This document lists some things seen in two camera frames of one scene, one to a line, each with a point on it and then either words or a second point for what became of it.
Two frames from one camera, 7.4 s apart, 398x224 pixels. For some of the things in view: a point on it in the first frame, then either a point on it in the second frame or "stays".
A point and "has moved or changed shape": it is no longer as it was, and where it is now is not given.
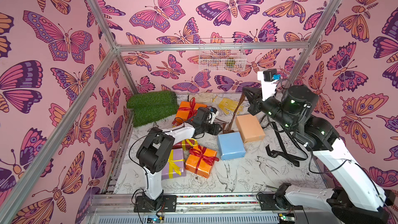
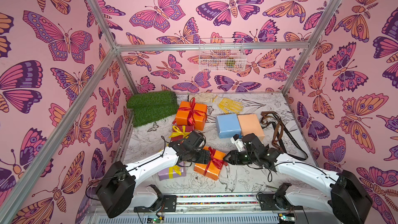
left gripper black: x=214 y=129 to x=204 y=157
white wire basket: x=224 y=54 stays
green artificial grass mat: x=150 y=107 stays
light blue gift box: x=230 y=145 has moved or changed shape
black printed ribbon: x=292 y=157 stays
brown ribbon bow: x=227 y=127 to x=268 y=114
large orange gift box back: x=186 y=111 stays
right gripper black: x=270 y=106 to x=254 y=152
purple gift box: x=176 y=165 stays
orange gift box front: x=200 y=159 has moved or changed shape
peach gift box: x=250 y=128 stays
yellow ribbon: x=173 y=166 stays
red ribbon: x=199 y=152 has moved or changed shape
